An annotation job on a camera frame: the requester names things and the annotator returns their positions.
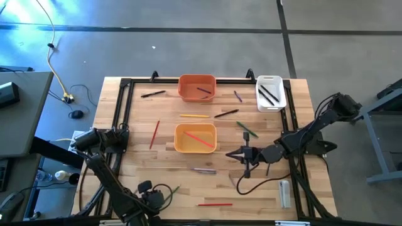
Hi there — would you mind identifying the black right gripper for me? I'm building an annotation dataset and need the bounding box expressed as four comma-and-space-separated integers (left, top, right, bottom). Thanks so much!
225, 131, 262, 179

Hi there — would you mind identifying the black keyboard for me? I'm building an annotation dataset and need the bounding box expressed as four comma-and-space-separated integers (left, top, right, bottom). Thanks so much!
0, 158, 9, 193

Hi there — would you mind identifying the black desktop device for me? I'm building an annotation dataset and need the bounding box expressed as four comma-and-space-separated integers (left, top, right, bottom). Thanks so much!
0, 82, 21, 110

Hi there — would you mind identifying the orange plastic bin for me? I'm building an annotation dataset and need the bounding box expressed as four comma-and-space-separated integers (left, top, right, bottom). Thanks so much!
178, 73, 217, 103

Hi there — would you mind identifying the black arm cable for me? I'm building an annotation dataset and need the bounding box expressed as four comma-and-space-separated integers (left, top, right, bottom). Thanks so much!
236, 163, 291, 195
152, 183, 174, 212

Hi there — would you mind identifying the white plastic bin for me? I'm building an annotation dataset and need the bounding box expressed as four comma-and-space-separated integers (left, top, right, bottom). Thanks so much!
255, 75, 288, 113

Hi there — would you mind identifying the black cart device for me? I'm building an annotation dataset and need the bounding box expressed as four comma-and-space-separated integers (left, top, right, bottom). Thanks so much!
376, 78, 402, 100

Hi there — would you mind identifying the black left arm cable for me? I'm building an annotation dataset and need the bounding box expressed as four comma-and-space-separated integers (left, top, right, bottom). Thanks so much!
152, 183, 174, 212

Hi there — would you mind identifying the black computer mouse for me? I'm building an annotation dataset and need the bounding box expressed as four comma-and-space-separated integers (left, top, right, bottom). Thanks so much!
68, 109, 85, 120

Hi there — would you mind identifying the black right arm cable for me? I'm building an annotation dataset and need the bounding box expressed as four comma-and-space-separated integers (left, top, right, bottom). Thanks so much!
236, 163, 291, 195

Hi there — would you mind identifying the black mouse red light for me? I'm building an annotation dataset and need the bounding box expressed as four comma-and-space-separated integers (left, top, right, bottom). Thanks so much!
0, 191, 25, 222

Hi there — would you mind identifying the green pen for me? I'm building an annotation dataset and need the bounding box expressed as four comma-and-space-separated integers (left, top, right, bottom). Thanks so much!
236, 121, 259, 139

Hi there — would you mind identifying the white bottle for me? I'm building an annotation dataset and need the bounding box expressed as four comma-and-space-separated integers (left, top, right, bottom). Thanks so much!
54, 169, 70, 181

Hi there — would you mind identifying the black aluminium table frame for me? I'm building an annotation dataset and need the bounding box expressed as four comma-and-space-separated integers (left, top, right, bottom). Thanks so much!
74, 77, 337, 220

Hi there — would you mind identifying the thin black floor cable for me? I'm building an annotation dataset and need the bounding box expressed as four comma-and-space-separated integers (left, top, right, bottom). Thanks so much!
68, 83, 98, 109

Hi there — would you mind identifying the clear water bottle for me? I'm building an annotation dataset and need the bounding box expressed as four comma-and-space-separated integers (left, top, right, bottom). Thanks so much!
35, 169, 54, 183

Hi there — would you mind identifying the white stapler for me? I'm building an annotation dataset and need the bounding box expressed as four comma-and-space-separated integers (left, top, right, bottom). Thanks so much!
278, 180, 292, 209

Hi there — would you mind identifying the grey side table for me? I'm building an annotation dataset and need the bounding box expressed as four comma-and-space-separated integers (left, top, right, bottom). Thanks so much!
0, 71, 55, 158

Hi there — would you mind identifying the grey marker pen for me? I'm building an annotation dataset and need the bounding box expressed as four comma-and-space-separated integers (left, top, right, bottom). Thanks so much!
191, 167, 217, 175

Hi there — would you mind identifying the black pen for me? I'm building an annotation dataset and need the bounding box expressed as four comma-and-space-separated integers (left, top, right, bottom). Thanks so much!
214, 109, 240, 119
140, 90, 166, 99
259, 84, 280, 103
258, 89, 276, 107

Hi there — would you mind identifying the light red pencil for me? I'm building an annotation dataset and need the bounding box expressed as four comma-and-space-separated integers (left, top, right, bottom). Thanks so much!
182, 131, 215, 149

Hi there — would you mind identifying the yellow plastic bin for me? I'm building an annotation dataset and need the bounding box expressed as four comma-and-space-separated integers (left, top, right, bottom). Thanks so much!
173, 122, 218, 154

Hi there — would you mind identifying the grey metal cart frame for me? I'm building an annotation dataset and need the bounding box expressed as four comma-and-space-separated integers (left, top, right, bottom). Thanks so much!
346, 78, 402, 185

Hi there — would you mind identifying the white strip bracket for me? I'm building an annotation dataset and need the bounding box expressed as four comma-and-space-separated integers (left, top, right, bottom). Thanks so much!
274, 220, 311, 226

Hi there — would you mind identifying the yellow floor cable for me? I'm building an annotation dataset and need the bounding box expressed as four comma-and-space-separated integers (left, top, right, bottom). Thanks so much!
35, 0, 70, 99

